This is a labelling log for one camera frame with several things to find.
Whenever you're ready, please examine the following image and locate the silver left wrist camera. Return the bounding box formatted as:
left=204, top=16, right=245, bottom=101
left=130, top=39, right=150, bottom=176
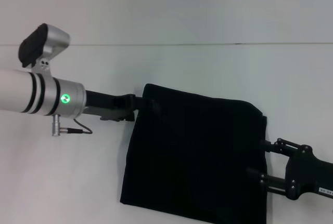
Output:
left=18, top=23, right=71, bottom=74

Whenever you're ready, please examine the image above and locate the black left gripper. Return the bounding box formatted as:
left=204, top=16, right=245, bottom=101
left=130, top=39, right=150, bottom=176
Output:
left=82, top=90, right=160, bottom=122

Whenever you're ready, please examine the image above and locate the left gripper cable with plug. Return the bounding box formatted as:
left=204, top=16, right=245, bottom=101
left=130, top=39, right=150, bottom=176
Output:
left=51, top=114, right=93, bottom=138

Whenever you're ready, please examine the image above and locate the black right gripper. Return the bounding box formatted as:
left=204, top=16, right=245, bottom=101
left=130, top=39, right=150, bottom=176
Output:
left=246, top=137, right=333, bottom=201

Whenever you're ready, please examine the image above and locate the black t-shirt with FREE print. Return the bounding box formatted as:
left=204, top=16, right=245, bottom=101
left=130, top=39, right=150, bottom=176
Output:
left=120, top=83, right=269, bottom=224

